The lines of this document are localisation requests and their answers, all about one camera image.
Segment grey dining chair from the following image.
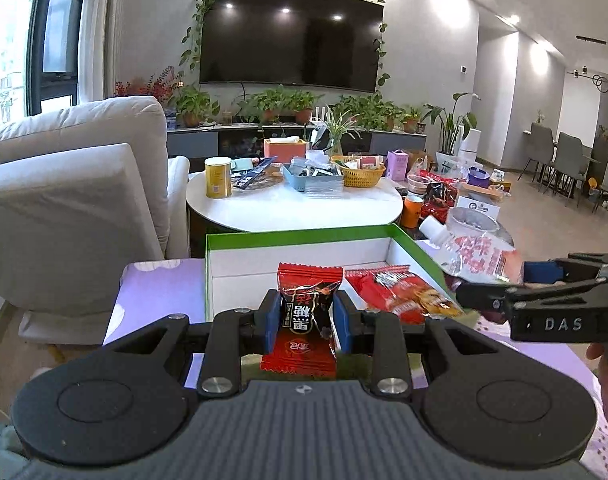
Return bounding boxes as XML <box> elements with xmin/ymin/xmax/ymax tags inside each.
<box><xmin>542</xmin><ymin>131</ymin><xmax>590</xmax><ymax>197</ymax></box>
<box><xmin>518</xmin><ymin>122</ymin><xmax>555</xmax><ymax>182</ymax></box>

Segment wall-mounted black television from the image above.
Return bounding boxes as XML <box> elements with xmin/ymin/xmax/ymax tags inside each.
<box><xmin>199</xmin><ymin>0</ymin><xmax>385</xmax><ymax>94</ymax></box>

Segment purple carton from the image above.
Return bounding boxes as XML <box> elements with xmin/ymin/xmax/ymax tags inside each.
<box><xmin>386</xmin><ymin>149</ymin><xmax>411</xmax><ymax>182</ymax></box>

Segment orange cup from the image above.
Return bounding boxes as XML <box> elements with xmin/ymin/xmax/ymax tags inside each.
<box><xmin>401</xmin><ymin>195</ymin><xmax>425</xmax><ymax>229</ymax></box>

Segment round white coffee table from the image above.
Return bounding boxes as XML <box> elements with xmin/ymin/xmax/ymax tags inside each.
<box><xmin>186</xmin><ymin>162</ymin><xmax>405</xmax><ymax>235</ymax></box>

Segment yellow wicker basket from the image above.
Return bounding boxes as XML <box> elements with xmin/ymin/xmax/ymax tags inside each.
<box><xmin>333</xmin><ymin>156</ymin><xmax>387</xmax><ymax>189</ymax></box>

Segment clear jelly pouch white cap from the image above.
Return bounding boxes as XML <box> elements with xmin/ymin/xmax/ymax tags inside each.
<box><xmin>418</xmin><ymin>207</ymin><xmax>525</xmax><ymax>287</ymax></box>

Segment tall leafy floor plant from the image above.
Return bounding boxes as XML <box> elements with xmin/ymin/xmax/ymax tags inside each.
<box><xmin>423</xmin><ymin>92</ymin><xmax>478</xmax><ymax>157</ymax></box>

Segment purple floral tablecloth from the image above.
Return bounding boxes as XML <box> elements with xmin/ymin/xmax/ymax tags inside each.
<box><xmin>101</xmin><ymin>240</ymin><xmax>608</xmax><ymax>480</ymax></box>

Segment dark flat packets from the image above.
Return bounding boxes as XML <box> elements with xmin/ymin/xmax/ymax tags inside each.
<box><xmin>231</xmin><ymin>156</ymin><xmax>281</xmax><ymax>192</ymax></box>

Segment orange tissue box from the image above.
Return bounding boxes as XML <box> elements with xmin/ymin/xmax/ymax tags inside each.
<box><xmin>263</xmin><ymin>136</ymin><xmax>307</xmax><ymax>165</ymax></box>

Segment large red chips packet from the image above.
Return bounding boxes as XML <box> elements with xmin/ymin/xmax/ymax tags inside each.
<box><xmin>344</xmin><ymin>265</ymin><xmax>465</xmax><ymax>326</ymax></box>

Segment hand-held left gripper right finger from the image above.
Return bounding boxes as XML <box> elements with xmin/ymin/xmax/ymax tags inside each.
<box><xmin>332</xmin><ymin>290</ymin><xmax>504</xmax><ymax>396</ymax></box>

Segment spider plant in vase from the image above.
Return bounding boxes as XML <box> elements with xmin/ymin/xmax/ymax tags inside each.
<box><xmin>323</xmin><ymin>109</ymin><xmax>361</xmax><ymax>157</ymax></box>

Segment red snack bag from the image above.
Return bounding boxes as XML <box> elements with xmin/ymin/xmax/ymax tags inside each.
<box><xmin>418</xmin><ymin>169</ymin><xmax>460</xmax><ymax>222</ymax></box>

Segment red and black candy packet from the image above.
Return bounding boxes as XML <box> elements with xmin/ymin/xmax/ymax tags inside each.
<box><xmin>260</xmin><ymin>262</ymin><xmax>345</xmax><ymax>379</ymax></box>

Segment green cardboard box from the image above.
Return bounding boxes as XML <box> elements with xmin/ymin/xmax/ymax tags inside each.
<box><xmin>204</xmin><ymin>223</ymin><xmax>458</xmax><ymax>327</ymax></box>

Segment beige recliner sofa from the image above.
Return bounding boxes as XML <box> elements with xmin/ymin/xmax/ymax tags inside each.
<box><xmin>0</xmin><ymin>95</ymin><xmax>191</xmax><ymax>347</ymax></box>

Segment black framed window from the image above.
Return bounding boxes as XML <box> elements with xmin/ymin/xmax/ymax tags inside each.
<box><xmin>0</xmin><ymin>0</ymin><xmax>92</xmax><ymax>121</ymax></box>

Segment black ceiling light fixture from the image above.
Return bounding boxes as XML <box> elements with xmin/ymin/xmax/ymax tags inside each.
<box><xmin>566</xmin><ymin>66</ymin><xmax>608</xmax><ymax>94</ymax></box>

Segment white printed box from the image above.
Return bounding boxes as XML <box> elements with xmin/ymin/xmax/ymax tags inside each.
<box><xmin>455</xmin><ymin>194</ymin><xmax>505</xmax><ymax>219</ymax></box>

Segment grey television cabinet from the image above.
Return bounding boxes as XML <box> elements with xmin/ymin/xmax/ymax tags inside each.
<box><xmin>166</xmin><ymin>123</ymin><xmax>429</xmax><ymax>159</ymax></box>

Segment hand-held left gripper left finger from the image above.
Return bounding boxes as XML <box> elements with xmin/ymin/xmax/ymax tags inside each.
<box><xmin>104</xmin><ymin>289</ymin><xmax>283</xmax><ymax>396</ymax></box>

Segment blue plastic tray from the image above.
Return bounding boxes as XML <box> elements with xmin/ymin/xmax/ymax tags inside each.
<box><xmin>282</xmin><ymin>160</ymin><xmax>345</xmax><ymax>193</ymax></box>

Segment red flower arrangement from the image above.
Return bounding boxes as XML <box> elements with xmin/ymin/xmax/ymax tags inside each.
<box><xmin>114</xmin><ymin>66</ymin><xmax>183</xmax><ymax>99</ymax></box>

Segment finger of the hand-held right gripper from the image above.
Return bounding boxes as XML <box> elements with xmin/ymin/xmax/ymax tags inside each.
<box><xmin>455</xmin><ymin>275</ymin><xmax>602</xmax><ymax>314</ymax></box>
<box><xmin>522</xmin><ymin>252</ymin><xmax>608</xmax><ymax>284</ymax></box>

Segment row of potted plants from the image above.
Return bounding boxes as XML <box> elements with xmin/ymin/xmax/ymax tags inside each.
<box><xmin>174</xmin><ymin>84</ymin><xmax>425</xmax><ymax>135</ymax></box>

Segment white humidifier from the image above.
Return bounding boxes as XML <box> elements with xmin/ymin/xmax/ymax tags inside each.
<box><xmin>458</xmin><ymin>128</ymin><xmax>483</xmax><ymax>167</ymax></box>

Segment yellow canister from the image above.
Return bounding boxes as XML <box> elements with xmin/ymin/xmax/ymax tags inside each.
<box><xmin>204</xmin><ymin>156</ymin><xmax>233</xmax><ymax>200</ymax></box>

